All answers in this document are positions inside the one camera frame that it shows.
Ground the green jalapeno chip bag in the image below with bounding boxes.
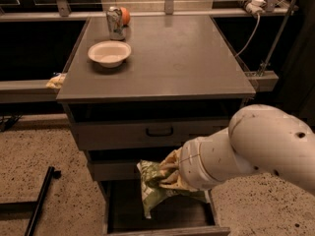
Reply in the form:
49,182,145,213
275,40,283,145
137,160,209,219

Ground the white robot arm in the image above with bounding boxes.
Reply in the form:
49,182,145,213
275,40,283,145
159,104,315,195

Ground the top grey drawer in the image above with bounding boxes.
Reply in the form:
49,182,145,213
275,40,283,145
71,118,229,150

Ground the bottom grey drawer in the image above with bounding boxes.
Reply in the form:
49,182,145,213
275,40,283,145
98,179,230,236

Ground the grey drawer cabinet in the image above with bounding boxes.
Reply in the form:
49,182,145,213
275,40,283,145
55,14,257,236

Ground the black metal bar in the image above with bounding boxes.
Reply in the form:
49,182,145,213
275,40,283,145
24,166,61,236

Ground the white paper bowl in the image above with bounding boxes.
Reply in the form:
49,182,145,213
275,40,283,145
88,40,132,68

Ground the yellow crumpled cloth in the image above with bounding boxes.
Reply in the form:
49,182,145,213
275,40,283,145
46,74,66,89

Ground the orange fruit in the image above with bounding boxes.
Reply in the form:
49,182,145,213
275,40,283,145
120,7,131,26

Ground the dark cabinet at right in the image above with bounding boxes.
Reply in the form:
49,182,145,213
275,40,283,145
274,0,315,126

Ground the silver drink can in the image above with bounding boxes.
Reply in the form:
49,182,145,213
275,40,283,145
106,6,125,40

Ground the white power strip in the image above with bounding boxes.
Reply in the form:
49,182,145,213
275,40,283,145
236,0,266,16

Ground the white power cable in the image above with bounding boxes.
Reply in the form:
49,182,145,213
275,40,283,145
233,13,262,58

